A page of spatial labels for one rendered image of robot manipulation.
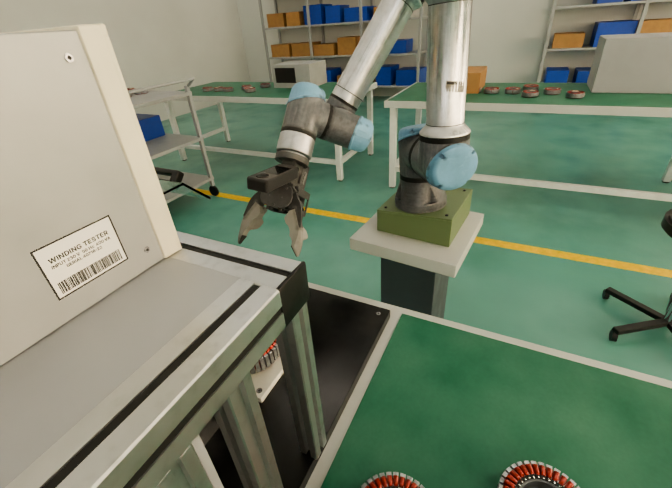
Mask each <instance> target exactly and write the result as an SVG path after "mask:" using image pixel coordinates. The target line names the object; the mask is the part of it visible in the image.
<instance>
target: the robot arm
mask: <svg viewBox="0 0 672 488"><path fill-rule="evenodd" d="M424 1H426V2H427V4H428V43H427V98H426V123H425V124H417V125H411V126H407V127H403V128H401V129H400V130H399V133H398V145H399V169H400V181H399V185H398V188H397V192H396V195H395V206H396V207H397V208H398V209H399V210H401V211H404V212H408V213H416V214H423V213H431V212H435V211H438V210H440V209H442V208H444V207H445V206H446V204H447V194H446V191H445V190H454V189H457V188H459V187H461V186H463V185H464V184H466V182H467V181H468V180H470V179H471V178H472V176H473V175H474V173H475V171H476V168H477V164H478V157H477V154H476V152H475V150H474V149H473V147H472V146H470V134H471V130H470V128H469V127H468V126H467V125H466V124H465V122H464V120H465V105H466V91H467V76H468V62H469V47H470V32H471V18H472V3H473V0H381V2H380V4H379V6H378V8H377V9H376V11H375V13H374V15H373V17H372V19H371V21H370V22H369V24H368V26H367V28H366V30H365V32H364V34H363V35H362V37H361V39H360V41H359V43H358V45H357V47H356V48H355V50H354V52H353V54H352V56H351V58H350V60H349V61H348V63H347V65H346V67H345V69H344V71H343V73H342V75H341V76H340V78H339V80H338V82H337V84H336V86H335V88H334V89H333V91H332V93H331V95H330V97H329V99H328V100H327V102H325V101H326V99H325V97H326V95H325V92H324V90H323V89H322V88H319V86H318V85H316V84H313V83H309V82H299V83H296V84H295V85H294V86H293V87H292V89H291V92H290V96H289V99H288V101H287V103H286V106H287V107H286V111H285V115H284V119H283V123H282V128H281V132H280V136H279V140H278V142H277V143H278V144H277V148H276V151H277V152H276V156H275V160H276V161H277V162H279V163H281V164H278V165H275V166H273V167H271V168H268V169H266V170H263V171H261V172H258V173H256V174H253V175H251V176H248V177H247V188H248V189H250V190H255V191H258V192H257V193H255V194H254V195H253V196H252V198H251V199H250V201H249V203H248V205H247V207H246V210H245V212H244V215H243V216H244V217H243V219H242V222H241V226H240V230H239V235H238V243H239V244H241V243H242V242H243V241H244V239H245V238H246V237H247V234H248V232H249V231H250V230H253V229H258V228H260V227H261V225H262V224H263V219H262V218H263V216H264V214H265V213H266V212H267V209H268V210H270V211H273V212H278V213H282V214H286V216H285V218H284V219H285V223H286V224H287V225H288V227H289V230H290V233H289V236H290V238H291V240H292V244H291V248H292V250H293V252H294V254H295V256H296V257H298V256H299V255H300V252H301V249H302V244H303V240H305V239H307V238H308V235H307V232H306V230H305V229H304V227H303V225H302V219H303V217H305V215H306V211H307V207H308V202H309V198H310V194H309V193H308V192H306V191H305V190H304V189H305V185H306V180H307V176H308V172H309V167H308V165H309V160H311V157H312V153H313V149H314V144H315V140H316V137H317V138H319V139H322V140H325V141H328V142H330V143H333V144H336V145H339V146H342V147H345V148H347V149H348V150H354V151H357V152H362V151H364V150H365V149H366V148H367V147H368V145H369V143H370V141H371V139H372V136H373V130H374V126H373V123H372V121H370V120H368V119H366V118H364V117H363V116H359V115H356V114H355V113H356V111H357V109H358V107H359V106H360V104H361V102H362V100H363V99H364V97H365V95H366V93H367V92H368V90H369V88H370V86H371V85H372V83H373V81H374V79H375V78H376V76H377V74H378V72H379V71H380V69H381V67H382V65H383V64H384V62H385V60H386V58H387V57H388V55H389V53H390V51H391V50H392V48H393V46H394V44H395V43H396V41H397V39H398V37H399V36H400V34H401V32H402V30H403V29H404V27H405V25H406V23H407V22H408V20H409V18H410V16H411V15H412V13H413V11H414V10H416V9H420V8H421V6H422V4H423V3H424ZM305 199H306V200H307V202H306V207H305V211H304V202H305ZM264 205H267V206H264Z"/></svg>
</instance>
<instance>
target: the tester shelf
mask: <svg viewBox="0 0 672 488"><path fill-rule="evenodd" d="M176 232H177V235H178V238H179V241H180V244H181V247H182V249H181V250H179V251H177V252H175V253H174V254H172V255H171V256H169V257H168V258H163V259H162V260H160V261H159V262H157V263H156V264H154V265H153V266H151V267H150V268H148V269H147V270H145V271H144V272H142V273H141V274H139V275H138V276H136V277H134V278H133V279H131V280H130V281H128V282H127V283H125V284H124V285H122V286H121V287H119V288H118V289H116V290H115V291H113V292H112V293H110V294H109V295H107V296H106V297H104V298H103V299H101V300H100V301H98V302H97V303H95V304H94V305H92V306H91V307H89V308H88V309H86V310H85V311H83V312H82V313H80V314H79V315H77V316H76V317H74V318H73V319H71V320H70V321H68V322H66V323H65V324H63V325H62V326H60V327H59V328H57V329H56V330H54V331H53V332H51V333H50V334H48V335H47V336H45V337H44V338H42V339H41V340H39V341H38V342H36V343H35V344H33V345H32V346H30V347H29V348H27V349H26V350H24V351H23V352H21V353H20V354H18V355H17V356H15V357H14V358H12V359H11V360H9V361H8V362H6V363H5V364H3V365H2V366H0V488H156V486H157V485H158V484H159V483H160V481H161V480H162V479H163V478H164V476H165V475H166V474H167V473H168V472H169V470H170V469H171V468H172V467H173V465H174V464H175V463H176V462H177V460H178V459H179V458H180V457H181V455H182V454H183V453H184V452H185V451H186V449H187V448H188V447H189V446H190V444H191V443H192V442H193V441H194V439H195V438H196V437H197V436H198V434H199V433H200V432H201V431H202V430H203V428H204V427H205V426H206V425H207V423H208V422H209V421H210V420H211V418H212V417H213V416H214V415H215V413H216V412H217V411H218V410H219V409H220V407H221V406H222V405H223V404H224V402H225V401H226V400H227V399H228V397H229V396H230V395H231V394H232V392H233V391H234V390H235V389H236V388H237V386H238V385H239V384H240V383H241V381H242V380H243V379H244V378H245V376H246V375H247V374H248V373H249V372H250V370H251V369H252V368H253V367H254V365H255V364H256V363H257V362H258V360H259V359H260V358H261V357H262V355H263V354H264V353H265V352H266V351H267V349H268V348H269V347H270V346H271V344H272V343H273V342H274V341H275V339H276V338H277V337H278V336H279V334H280V333H281V332H282V331H283V330H284V328H285V327H287V325H288V324H289V323H290V322H291V321H292V319H293V318H294V317H295V316H296V314H297V313H298V312H299V311H300V309H301V308H302V307H303V306H304V304H305V303H306V302H307V301H308V299H309V298H310V293H309V286H308V278H307V271H306V263H305V262H304V261H302V262H300V261H296V260H292V259H288V258H284V257H280V256H276V255H272V254H268V253H264V252H260V251H256V250H252V249H248V248H244V247H240V246H236V245H231V244H227V243H223V242H219V241H215V240H211V239H207V238H203V237H199V236H195V235H191V234H187V233H183V232H179V231H176Z"/></svg>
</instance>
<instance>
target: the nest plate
mask: <svg viewBox="0 0 672 488"><path fill-rule="evenodd" d="M274 361H275V360H274ZM260 369H261V368H260ZM283 373H284V372H283V367H282V363H281V358H280V355H279V357H278V358H277V360H276V361H275V362H274V363H273V364H271V366H269V367H268V368H267V367H266V369H265V370H262V369H261V372H258V373H257V371H256V373H255V374H251V373H250V374H251V377H252V380H253V384H254V387H255V391H256V394H257V398H258V401H259V402H261V403H262V402H263V401H264V399H265V398H266V397H267V395H268V394H269V392H270V391H271V390H272V388H273V387H274V385H275V384H276V383H277V381H278V380H279V378H280V377H281V376H282V374H283Z"/></svg>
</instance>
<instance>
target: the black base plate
mask: <svg viewBox="0 0 672 488"><path fill-rule="evenodd" d="M309 293H310V298H309V299H308V301H307V307H308V314H309V321H310V328H311V335H312V342H313V349H314V356H315V363H316V370H317V377H318V384H319V392H320V399H321V406H322V413H323V420H324V427H325V434H326V441H327V442H326V444H325V446H324V448H323V447H321V446H320V449H321V454H320V456H319V458H318V459H317V460H316V459H314V458H312V457H311V455H310V450H308V452H307V454H304V453H302V452H301V451H300V446H299V442H298V437H297V432H296V428H295V423H294V419H293V414H292V409H291V405H290V400H289V395H288V391H287V386H286V381H285V377H284V373H283V374H282V376H281V377H280V378H279V380H278V381H277V383H276V384H275V385H274V387H273V388H272V390H271V391H270V392H269V394H268V395H267V397H266V398H265V399H264V401H263V402H262V403H261V402H259V405H260V408H261V412H262V415H263V418H264V422H265V425H266V429H267V432H268V436H269V439H270V443H271V446H272V450H273V453H274V456H275V460H276V463H277V467H278V470H279V474H280V477H281V481H282V484H283V488H305V487H306V485H307V483H308V481H309V479H310V477H311V475H312V473H313V471H314V469H315V467H316V465H317V463H318V461H319V459H320V457H321V455H322V453H323V451H324V449H325V447H326V445H327V443H328V441H329V439H330V437H331V435H332V433H333V431H334V429H335V427H336V425H337V423H338V421H339V419H340V417H341V415H342V413H343V411H344V409H345V407H346V405H347V403H348V401H349V399H350V397H351V395H352V393H353V391H354V389H355V387H356V385H357V383H358V381H359V379H360V377H361V375H362V373H363V371H364V369H365V367H366V365H367V363H368V361H369V359H370V357H371V355H372V353H373V351H374V349H375V347H376V345H377V343H378V341H379V339H380V337H381V335H382V333H383V331H384V329H385V327H386V325H387V323H388V321H389V319H390V310H388V309H385V308H381V307H377V306H374V305H370V304H367V303H363V302H359V301H356V300H352V299H349V298H345V297H341V296H338V295H334V294H331V293H327V292H324V291H320V290H316V289H313V288H309ZM205 448H206V450H207V452H208V455H209V457H210V459H211V461H212V463H213V465H214V467H215V470H216V472H217V474H218V476H219V478H220V480H221V482H222V485H223V487H224V488H244V486H243V484H242V482H241V479H240V477H239V474H238V472H237V469H236V467H235V464H234V462H233V459H232V457H231V454H230V452H229V450H228V447H227V445H226V442H225V440H224V437H223V435H222V432H221V430H220V427H219V428H218V429H217V431H216V432H215V433H214V435H213V436H212V437H211V438H210V440H209V441H208V442H207V444H206V445H205Z"/></svg>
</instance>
